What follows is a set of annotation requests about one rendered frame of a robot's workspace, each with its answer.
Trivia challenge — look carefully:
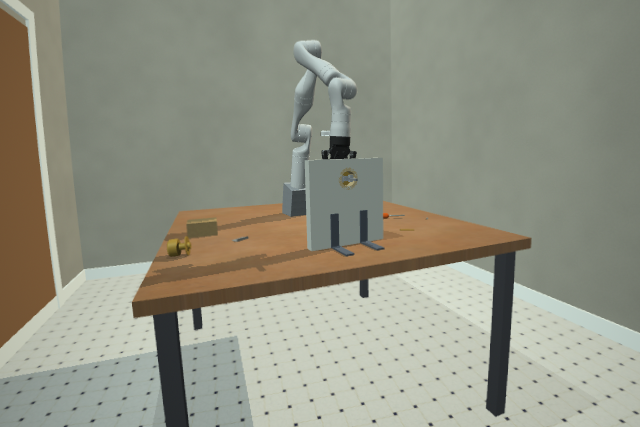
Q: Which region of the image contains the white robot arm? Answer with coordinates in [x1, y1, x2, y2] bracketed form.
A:
[290, 40, 357, 189]

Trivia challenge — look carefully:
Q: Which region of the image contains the tan rectangular box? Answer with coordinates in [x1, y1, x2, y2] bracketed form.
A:
[186, 217, 218, 238]

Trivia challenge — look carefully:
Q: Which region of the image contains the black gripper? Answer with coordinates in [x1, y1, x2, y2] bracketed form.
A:
[321, 136, 357, 160]

